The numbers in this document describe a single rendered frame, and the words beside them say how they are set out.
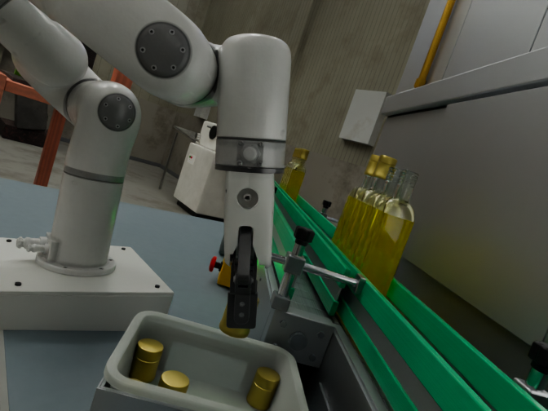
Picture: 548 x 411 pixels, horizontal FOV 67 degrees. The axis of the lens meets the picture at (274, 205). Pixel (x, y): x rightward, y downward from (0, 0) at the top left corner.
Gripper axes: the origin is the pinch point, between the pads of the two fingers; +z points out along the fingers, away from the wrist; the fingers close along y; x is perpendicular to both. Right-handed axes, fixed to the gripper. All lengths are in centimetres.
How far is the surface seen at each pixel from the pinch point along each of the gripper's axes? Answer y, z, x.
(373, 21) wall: 479, -179, -135
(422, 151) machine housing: 56, -19, -41
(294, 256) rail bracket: 12.2, -2.5, -6.9
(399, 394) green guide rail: -6.1, 6.8, -16.8
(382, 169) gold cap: 32.5, -15.1, -24.8
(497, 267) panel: 10.3, -2.9, -35.6
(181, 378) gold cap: 0.4, 9.7, 6.6
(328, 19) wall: 552, -200, -91
